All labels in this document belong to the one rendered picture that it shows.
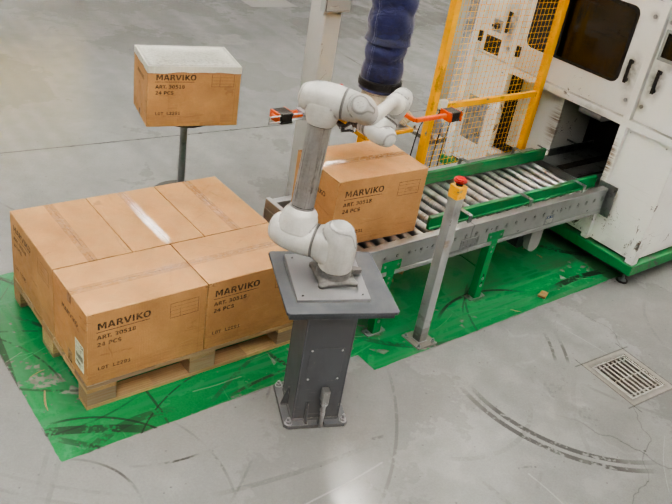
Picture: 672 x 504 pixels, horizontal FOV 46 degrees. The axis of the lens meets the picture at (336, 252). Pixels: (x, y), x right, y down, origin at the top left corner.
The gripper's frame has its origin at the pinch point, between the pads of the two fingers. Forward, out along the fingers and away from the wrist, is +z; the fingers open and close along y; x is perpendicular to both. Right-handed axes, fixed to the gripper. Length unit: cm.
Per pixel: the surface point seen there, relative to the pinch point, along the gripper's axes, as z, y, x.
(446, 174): 19, 67, 120
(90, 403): -18, 123, -137
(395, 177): -20, 35, 31
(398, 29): -10.3, -41.9, 21.6
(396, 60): -9.6, -26.1, 25.0
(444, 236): -52, 56, 43
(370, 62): -0.7, -22.6, 16.2
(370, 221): -19, 60, 20
